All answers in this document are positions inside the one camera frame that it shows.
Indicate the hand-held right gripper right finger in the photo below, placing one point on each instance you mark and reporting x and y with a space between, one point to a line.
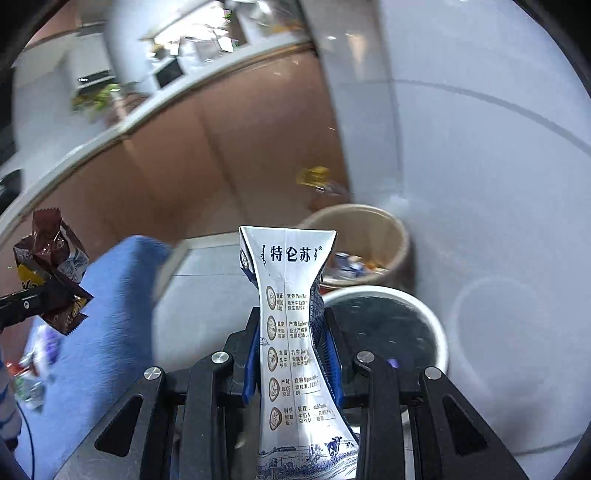
330 364

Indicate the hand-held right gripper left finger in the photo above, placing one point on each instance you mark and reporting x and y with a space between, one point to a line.
250 369

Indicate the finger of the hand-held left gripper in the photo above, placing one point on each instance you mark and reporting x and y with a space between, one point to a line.
18 310

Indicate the blue white milk carton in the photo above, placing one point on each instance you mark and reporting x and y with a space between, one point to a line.
291 323

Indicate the brown snack wrapper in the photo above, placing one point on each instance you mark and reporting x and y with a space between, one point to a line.
51 244

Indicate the white trash bin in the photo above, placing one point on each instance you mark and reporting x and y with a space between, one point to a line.
392 323

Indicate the beige trash bin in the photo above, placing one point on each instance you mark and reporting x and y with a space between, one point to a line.
393 249

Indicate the purple white packet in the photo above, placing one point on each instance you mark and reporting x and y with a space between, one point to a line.
50 350

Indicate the clear green wrapper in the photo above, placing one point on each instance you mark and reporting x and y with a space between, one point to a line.
30 394

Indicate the blue mat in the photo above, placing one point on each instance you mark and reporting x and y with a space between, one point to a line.
106 323

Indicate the small blue white carton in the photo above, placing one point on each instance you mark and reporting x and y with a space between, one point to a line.
347 265

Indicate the yellow plastic bag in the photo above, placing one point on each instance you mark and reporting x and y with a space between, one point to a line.
314 176

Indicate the brown kitchen cabinet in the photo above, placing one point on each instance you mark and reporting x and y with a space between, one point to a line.
184 161

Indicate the green potted plant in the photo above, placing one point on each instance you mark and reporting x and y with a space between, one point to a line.
99 97

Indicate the white range hood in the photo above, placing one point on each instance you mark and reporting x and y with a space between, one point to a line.
94 77

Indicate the white microwave oven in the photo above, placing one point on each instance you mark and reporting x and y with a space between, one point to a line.
167 74

